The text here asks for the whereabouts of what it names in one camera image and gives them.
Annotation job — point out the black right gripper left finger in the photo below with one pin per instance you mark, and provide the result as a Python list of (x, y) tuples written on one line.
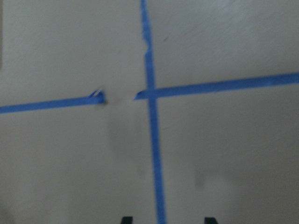
[(127, 220)]

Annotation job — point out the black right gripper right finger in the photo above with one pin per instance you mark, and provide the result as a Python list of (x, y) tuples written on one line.
[(210, 220)]

